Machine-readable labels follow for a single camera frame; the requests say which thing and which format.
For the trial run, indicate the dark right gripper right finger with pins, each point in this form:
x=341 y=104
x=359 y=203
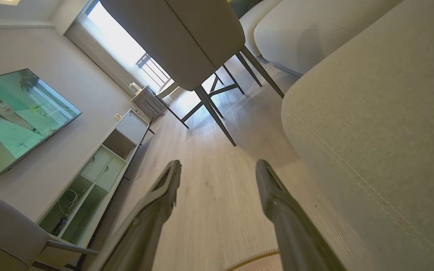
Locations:
x=292 y=233

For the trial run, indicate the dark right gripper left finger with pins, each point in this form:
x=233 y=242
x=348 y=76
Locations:
x=145 y=226

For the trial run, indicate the rug with yellow edge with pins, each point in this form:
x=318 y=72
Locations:
x=262 y=265

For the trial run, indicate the white cabinet drawer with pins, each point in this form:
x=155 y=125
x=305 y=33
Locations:
x=96 y=163
x=110 y=174

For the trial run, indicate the white television cabinet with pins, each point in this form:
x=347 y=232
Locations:
x=131 y=128

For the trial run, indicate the small white cabinet ornament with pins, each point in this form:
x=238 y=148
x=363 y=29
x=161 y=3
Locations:
x=117 y=117

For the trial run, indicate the white slatted appliance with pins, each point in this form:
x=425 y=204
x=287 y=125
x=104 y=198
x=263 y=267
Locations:
x=149 y=103

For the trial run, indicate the beige fabric sofa module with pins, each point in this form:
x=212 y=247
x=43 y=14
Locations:
x=251 y=26
x=382 y=143
x=307 y=34

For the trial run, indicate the grey upholstered chair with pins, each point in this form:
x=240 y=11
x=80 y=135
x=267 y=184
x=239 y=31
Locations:
x=6 y=226

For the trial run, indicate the window balcony railing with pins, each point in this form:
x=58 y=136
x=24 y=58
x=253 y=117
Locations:
x=153 y=69

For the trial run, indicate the white pleated curtain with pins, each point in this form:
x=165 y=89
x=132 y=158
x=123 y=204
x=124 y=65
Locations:
x=96 y=52

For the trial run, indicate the dark green cushion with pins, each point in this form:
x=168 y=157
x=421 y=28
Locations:
x=241 y=5

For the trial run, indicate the wall mounted flat television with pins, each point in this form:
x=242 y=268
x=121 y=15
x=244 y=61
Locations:
x=21 y=120

